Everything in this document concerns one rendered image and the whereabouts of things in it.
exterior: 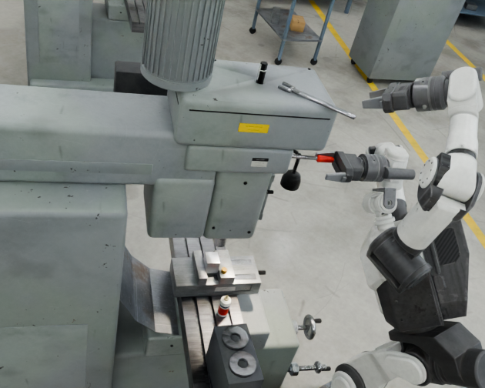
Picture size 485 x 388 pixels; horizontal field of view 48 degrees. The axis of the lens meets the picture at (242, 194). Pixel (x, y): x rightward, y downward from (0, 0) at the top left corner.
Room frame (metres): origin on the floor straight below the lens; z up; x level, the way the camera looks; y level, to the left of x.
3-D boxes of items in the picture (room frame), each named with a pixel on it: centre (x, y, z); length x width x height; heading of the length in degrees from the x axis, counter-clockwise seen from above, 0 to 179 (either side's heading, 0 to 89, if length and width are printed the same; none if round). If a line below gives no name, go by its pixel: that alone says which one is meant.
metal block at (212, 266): (1.50, 0.05, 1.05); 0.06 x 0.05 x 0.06; 22
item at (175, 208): (1.40, 0.22, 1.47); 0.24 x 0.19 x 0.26; 21
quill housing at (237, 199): (1.47, 0.04, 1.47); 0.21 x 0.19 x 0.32; 21
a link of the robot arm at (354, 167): (1.44, -0.32, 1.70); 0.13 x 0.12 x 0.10; 21
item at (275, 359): (1.48, 0.01, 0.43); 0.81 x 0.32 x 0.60; 111
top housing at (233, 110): (1.46, 0.05, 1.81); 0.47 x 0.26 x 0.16; 111
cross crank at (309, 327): (1.65, -0.43, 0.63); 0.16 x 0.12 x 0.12; 111
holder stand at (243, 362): (1.08, -0.12, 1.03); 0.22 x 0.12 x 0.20; 24
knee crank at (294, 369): (1.53, -0.51, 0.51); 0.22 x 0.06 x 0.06; 111
